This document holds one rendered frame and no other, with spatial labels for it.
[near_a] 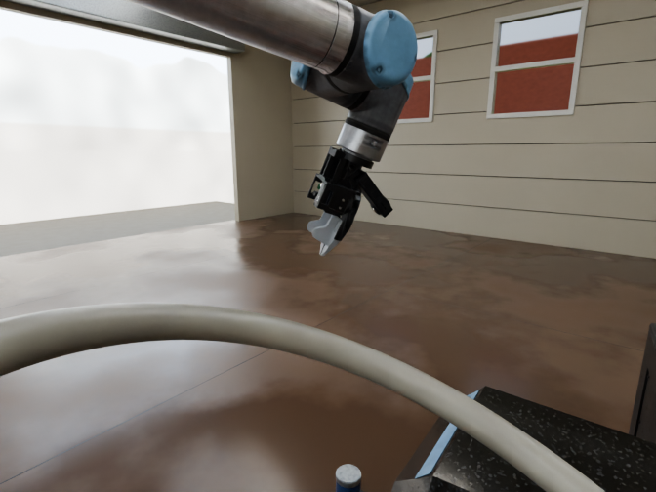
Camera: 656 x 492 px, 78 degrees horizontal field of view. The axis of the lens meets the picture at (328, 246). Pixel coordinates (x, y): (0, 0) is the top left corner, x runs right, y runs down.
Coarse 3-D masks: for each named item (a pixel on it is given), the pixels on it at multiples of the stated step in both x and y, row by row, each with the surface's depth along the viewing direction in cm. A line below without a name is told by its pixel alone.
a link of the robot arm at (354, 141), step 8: (344, 128) 74; (352, 128) 72; (344, 136) 73; (352, 136) 72; (360, 136) 72; (368, 136) 71; (376, 136) 72; (344, 144) 73; (352, 144) 72; (360, 144) 72; (368, 144) 72; (376, 144) 72; (384, 144) 74; (352, 152) 74; (360, 152) 72; (368, 152) 73; (376, 152) 73; (368, 160) 75; (376, 160) 74
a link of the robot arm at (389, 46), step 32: (128, 0) 42; (160, 0) 41; (192, 0) 41; (224, 0) 42; (256, 0) 43; (288, 0) 45; (320, 0) 47; (224, 32) 46; (256, 32) 46; (288, 32) 46; (320, 32) 48; (352, 32) 49; (384, 32) 50; (320, 64) 51; (352, 64) 51; (384, 64) 51
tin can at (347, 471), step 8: (336, 472) 158; (344, 472) 158; (352, 472) 158; (360, 472) 158; (336, 480) 158; (344, 480) 154; (352, 480) 154; (360, 480) 157; (336, 488) 158; (344, 488) 154; (352, 488) 154
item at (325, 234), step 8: (336, 216) 78; (328, 224) 78; (336, 224) 79; (312, 232) 78; (320, 232) 79; (328, 232) 79; (336, 232) 79; (320, 240) 79; (328, 240) 80; (336, 240) 79; (328, 248) 81
